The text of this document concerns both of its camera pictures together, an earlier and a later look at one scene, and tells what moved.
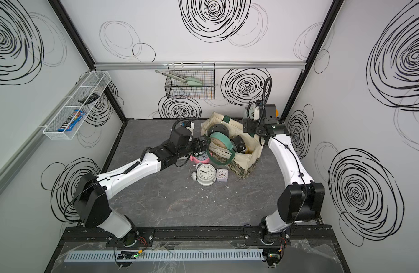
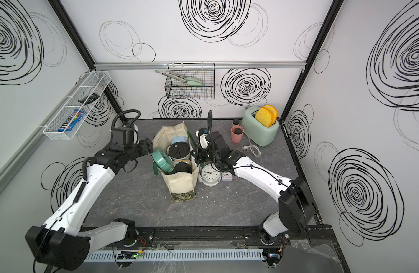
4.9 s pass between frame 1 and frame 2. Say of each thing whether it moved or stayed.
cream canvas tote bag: moved
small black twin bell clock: moved
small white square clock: moved
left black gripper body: moved
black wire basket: stayed
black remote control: stayed
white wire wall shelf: stayed
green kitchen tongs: stayed
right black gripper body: moved
